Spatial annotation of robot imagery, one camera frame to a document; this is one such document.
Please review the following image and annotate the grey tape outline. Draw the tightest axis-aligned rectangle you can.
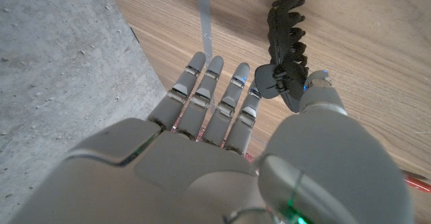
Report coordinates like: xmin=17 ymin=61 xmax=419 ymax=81
xmin=195 ymin=0 xmax=215 ymax=67

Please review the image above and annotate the black hair claw clip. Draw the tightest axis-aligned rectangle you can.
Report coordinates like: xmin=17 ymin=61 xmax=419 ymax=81
xmin=254 ymin=0 xmax=310 ymax=114

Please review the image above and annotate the fork with red handle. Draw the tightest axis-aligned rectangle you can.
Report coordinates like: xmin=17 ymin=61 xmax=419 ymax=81
xmin=402 ymin=172 xmax=431 ymax=194

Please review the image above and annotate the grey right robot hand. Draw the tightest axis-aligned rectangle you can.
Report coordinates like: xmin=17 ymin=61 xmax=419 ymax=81
xmin=8 ymin=51 xmax=415 ymax=224

